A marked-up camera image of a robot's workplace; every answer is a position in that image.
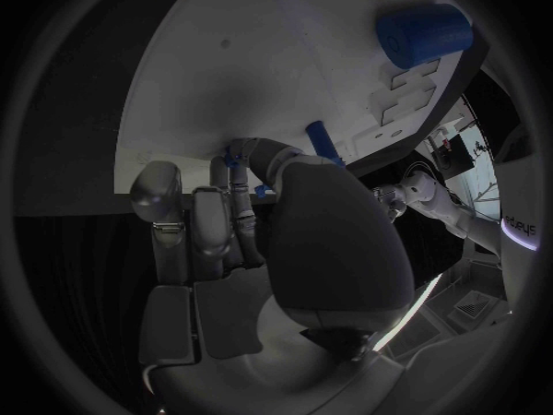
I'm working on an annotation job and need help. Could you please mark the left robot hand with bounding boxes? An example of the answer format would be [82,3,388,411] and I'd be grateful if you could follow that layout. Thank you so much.
[371,184,408,223]

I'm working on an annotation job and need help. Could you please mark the large blue cylinder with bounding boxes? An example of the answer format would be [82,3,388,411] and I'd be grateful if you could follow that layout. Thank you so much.
[374,3,475,71]

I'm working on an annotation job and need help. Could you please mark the white task board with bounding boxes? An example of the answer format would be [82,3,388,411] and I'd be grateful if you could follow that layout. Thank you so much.
[112,0,492,195]

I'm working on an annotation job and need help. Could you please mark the black workshop machine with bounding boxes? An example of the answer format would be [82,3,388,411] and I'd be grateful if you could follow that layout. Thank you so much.
[431,134,474,180]

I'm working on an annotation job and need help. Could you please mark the long blue peg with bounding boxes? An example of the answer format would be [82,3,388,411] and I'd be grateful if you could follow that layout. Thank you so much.
[304,120,348,169]

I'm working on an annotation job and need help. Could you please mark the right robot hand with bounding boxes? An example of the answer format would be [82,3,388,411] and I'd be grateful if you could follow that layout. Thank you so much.
[129,136,418,415]

